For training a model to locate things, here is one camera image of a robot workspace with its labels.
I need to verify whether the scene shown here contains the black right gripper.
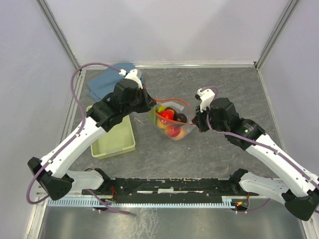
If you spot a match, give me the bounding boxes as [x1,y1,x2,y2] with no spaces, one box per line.
[192,102,228,134]

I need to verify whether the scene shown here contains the green lettuce leaves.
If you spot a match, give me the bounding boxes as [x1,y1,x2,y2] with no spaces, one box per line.
[147,110,158,125]

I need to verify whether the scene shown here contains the yellow banana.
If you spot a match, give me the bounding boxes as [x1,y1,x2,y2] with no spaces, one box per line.
[156,105,166,114]

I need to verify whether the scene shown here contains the purple eggplant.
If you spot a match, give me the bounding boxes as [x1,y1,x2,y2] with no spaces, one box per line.
[165,107,175,114]

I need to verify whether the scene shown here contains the small orange fruit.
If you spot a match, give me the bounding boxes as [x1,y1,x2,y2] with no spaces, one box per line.
[157,119,168,129]

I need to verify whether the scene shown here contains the orange peach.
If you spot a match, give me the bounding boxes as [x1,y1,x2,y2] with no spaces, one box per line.
[172,128,186,140]

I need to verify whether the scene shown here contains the clear zip top bag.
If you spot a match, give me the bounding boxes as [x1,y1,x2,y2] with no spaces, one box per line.
[148,98,195,141]

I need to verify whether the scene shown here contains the red apple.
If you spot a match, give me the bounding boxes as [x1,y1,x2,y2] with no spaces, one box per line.
[164,125,181,138]

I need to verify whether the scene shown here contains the red pepper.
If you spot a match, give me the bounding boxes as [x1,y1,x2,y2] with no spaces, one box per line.
[159,110,175,120]

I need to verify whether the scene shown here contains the dark purple fruit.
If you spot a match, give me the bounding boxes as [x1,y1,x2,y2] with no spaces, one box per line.
[174,113,188,123]

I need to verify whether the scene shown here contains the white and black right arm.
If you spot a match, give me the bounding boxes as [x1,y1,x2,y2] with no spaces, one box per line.
[192,95,319,221]

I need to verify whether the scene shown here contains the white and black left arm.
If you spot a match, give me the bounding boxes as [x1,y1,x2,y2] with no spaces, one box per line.
[27,79,156,200]

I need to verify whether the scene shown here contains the blue cloth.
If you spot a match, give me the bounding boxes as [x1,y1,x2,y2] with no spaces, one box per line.
[87,68,123,102]

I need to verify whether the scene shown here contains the pale green perforated basket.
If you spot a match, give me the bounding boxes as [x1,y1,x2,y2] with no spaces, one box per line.
[91,116,136,160]

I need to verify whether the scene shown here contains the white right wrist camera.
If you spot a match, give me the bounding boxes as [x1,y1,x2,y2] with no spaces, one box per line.
[195,88,215,113]

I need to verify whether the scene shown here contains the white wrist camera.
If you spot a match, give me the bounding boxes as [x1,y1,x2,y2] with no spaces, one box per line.
[119,68,143,89]
[195,88,215,113]

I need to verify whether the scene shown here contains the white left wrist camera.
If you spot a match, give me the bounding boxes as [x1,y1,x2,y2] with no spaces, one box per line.
[119,68,143,89]

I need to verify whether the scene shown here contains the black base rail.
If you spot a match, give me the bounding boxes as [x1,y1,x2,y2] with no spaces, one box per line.
[93,178,248,205]

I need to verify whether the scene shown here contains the light blue cable duct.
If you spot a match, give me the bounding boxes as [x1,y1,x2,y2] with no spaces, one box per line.
[46,196,237,208]

